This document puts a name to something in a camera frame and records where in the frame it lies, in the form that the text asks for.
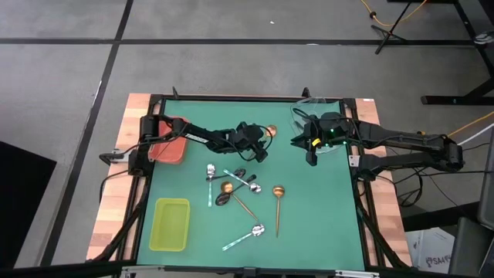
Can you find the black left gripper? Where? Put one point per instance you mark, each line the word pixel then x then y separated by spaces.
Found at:
pixel 247 137

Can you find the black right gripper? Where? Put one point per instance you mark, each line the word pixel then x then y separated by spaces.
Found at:
pixel 330 129

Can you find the gold spoon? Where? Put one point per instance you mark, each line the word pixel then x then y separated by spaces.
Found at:
pixel 278 190
pixel 272 130
pixel 227 187

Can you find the orange plastic bin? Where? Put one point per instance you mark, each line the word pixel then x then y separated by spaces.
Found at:
pixel 170 152

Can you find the yellow plastic bin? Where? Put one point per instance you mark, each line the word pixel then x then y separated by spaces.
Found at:
pixel 170 226

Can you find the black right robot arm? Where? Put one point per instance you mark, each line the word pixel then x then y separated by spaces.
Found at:
pixel 405 139

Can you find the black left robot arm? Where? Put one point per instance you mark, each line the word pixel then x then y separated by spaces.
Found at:
pixel 193 137

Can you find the clear plastic bin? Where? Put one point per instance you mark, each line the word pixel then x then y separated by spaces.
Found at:
pixel 308 108

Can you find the green table mat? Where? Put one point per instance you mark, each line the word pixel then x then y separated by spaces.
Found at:
pixel 308 216

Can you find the black tripod stand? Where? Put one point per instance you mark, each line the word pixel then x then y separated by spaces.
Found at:
pixel 387 34

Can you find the white cardboard box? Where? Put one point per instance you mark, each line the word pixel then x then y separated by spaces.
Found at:
pixel 432 251

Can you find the grey chair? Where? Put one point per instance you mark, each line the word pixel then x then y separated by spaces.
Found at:
pixel 472 247

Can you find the black floor panel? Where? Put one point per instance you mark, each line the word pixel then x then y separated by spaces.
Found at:
pixel 23 201

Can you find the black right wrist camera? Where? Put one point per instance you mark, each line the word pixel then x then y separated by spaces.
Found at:
pixel 311 158

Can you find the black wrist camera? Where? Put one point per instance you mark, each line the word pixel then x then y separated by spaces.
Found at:
pixel 261 155
pixel 311 158

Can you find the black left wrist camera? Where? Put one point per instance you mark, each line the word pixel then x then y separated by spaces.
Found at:
pixel 261 155

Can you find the black table frame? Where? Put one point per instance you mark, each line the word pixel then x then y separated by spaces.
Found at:
pixel 231 97

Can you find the black desk frame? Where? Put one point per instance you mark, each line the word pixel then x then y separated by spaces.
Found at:
pixel 455 100

